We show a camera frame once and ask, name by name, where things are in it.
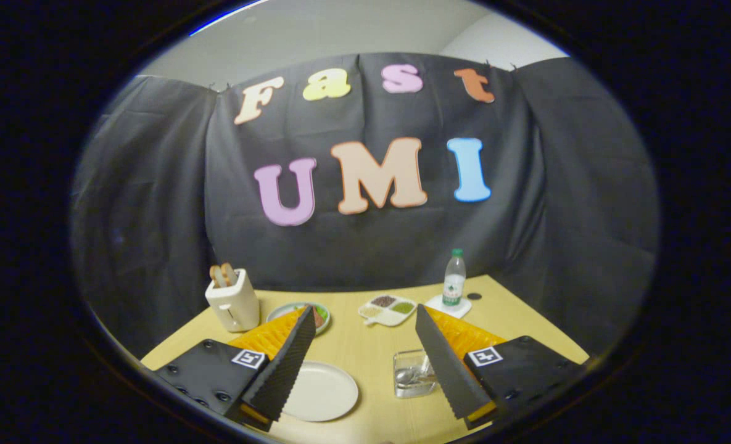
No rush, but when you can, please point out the round white plate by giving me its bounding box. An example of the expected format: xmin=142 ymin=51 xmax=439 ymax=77
xmin=282 ymin=361 xmax=360 ymax=423

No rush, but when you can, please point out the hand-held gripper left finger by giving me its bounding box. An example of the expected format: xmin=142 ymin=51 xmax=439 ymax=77
xmin=152 ymin=305 xmax=318 ymax=434

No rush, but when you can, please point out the white divided dish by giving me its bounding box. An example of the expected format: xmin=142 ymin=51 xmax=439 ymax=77
xmin=358 ymin=294 xmax=418 ymax=327

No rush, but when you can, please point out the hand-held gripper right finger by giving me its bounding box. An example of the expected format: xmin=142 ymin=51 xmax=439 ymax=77
xmin=415 ymin=303 xmax=585 ymax=431

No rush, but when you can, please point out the pale green food plate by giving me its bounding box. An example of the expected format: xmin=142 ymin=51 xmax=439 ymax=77
xmin=266 ymin=302 xmax=331 ymax=337

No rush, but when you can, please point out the clear water bottle green cap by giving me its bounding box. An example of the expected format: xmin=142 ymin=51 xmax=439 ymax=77
xmin=442 ymin=249 xmax=467 ymax=307

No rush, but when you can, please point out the clear cutlery basket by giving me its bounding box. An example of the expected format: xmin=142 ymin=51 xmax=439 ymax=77
xmin=393 ymin=349 xmax=440 ymax=399

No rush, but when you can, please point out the white toaster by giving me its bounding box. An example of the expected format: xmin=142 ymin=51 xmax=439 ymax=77
xmin=205 ymin=268 xmax=261 ymax=333

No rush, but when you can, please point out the white square coaster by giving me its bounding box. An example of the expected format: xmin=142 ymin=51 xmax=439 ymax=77
xmin=425 ymin=294 xmax=473 ymax=319

